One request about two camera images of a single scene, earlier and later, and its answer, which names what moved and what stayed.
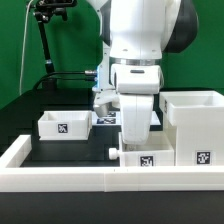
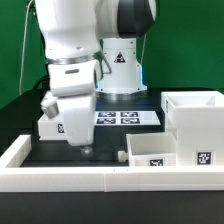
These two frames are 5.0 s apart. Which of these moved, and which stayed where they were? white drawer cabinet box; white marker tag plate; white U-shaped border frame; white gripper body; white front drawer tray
Moved: white front drawer tray; white gripper body
Stayed: white marker tag plate; white U-shaped border frame; white drawer cabinet box
